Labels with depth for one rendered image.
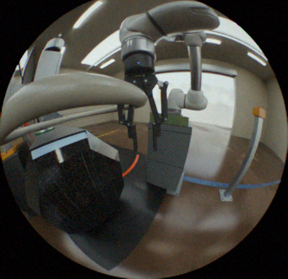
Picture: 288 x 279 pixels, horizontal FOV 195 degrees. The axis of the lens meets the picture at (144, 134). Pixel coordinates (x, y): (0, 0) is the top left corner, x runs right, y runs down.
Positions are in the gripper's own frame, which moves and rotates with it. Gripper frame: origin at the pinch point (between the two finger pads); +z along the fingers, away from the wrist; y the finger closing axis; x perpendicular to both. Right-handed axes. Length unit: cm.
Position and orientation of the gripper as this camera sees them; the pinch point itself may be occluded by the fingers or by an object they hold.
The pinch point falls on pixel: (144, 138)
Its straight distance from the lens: 22.0
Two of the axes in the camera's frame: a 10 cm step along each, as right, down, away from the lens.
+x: -0.2, 2.8, -9.6
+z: 0.7, 9.6, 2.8
